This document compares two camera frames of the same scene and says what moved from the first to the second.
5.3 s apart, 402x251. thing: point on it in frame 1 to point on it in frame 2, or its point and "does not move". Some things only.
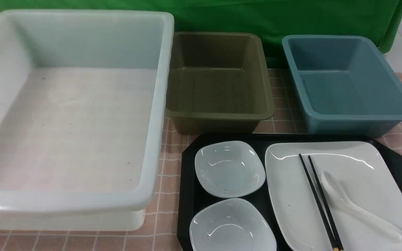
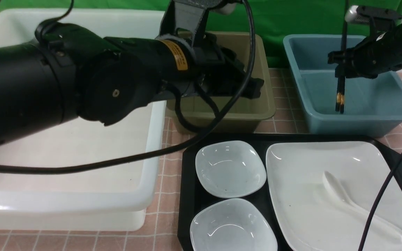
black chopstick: (325, 205) to (342, 91)
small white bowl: (229, 169) does not move
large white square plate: (332, 196) does not move
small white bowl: (230, 224) does not move
